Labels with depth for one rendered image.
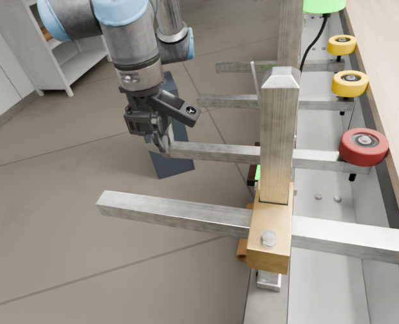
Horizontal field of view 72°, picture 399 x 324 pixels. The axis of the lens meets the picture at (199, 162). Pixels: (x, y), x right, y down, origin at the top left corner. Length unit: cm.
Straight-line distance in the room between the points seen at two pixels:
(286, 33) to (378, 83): 36
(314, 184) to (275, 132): 60
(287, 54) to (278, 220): 29
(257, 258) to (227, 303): 100
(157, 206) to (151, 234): 118
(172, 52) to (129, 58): 91
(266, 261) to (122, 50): 41
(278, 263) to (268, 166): 12
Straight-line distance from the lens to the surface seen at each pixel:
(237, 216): 38
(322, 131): 109
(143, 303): 142
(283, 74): 27
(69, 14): 66
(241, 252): 136
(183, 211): 40
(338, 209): 84
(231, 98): 84
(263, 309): 60
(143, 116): 61
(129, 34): 52
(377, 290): 67
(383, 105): 73
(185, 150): 65
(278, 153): 32
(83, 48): 411
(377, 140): 61
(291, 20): 51
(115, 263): 157
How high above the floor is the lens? 127
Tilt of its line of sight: 42 degrees down
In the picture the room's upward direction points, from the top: 11 degrees counter-clockwise
